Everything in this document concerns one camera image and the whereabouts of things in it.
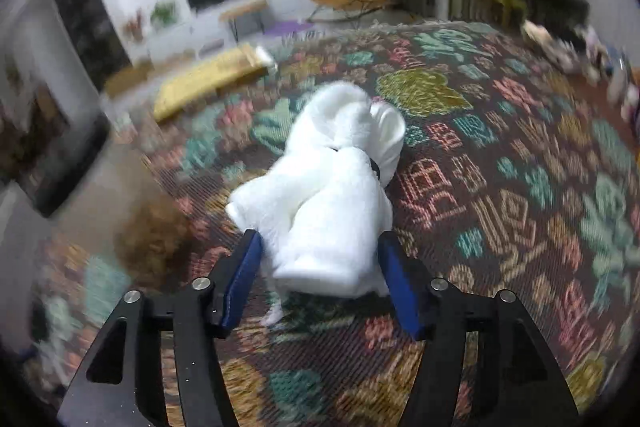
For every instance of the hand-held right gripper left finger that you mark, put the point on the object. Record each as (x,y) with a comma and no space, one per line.
(240,287)

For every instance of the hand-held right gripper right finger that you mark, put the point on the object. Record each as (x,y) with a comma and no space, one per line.
(402,287)

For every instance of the white plush toy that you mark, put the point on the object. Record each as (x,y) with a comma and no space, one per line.
(325,207)

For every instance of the white storage box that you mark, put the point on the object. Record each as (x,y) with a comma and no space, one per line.
(210,79)

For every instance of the brown fuzzy object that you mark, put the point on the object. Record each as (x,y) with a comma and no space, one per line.
(150,242)

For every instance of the colourful patterned blanket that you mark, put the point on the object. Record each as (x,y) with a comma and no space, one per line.
(500,207)

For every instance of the cardboard box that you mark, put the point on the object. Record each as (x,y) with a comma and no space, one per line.
(130,77)

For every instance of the white television console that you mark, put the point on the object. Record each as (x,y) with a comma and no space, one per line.
(197,34)

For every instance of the purple floor mat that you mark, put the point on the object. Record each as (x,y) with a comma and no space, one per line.
(285,27)

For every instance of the red flower plant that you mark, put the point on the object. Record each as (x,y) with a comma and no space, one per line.
(135,24)

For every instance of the bushy green potted plant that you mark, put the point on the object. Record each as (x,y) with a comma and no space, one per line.
(164,13)

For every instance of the small white figure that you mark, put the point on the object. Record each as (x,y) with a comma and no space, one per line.
(537,33)

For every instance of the row of small bottles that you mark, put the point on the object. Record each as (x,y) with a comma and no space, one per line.
(615,87)

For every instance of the black display cabinet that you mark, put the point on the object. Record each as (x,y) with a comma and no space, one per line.
(85,17)

